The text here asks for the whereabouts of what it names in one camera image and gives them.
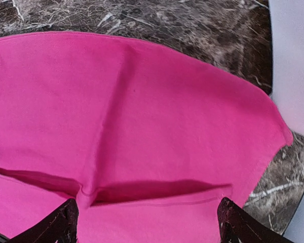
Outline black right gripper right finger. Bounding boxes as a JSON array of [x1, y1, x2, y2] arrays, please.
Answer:
[[217, 197, 292, 243]]

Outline pink trousers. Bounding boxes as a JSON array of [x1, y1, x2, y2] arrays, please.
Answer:
[[0, 32, 293, 242]]

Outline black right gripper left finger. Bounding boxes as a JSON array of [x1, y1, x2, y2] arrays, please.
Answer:
[[8, 199, 79, 243]]

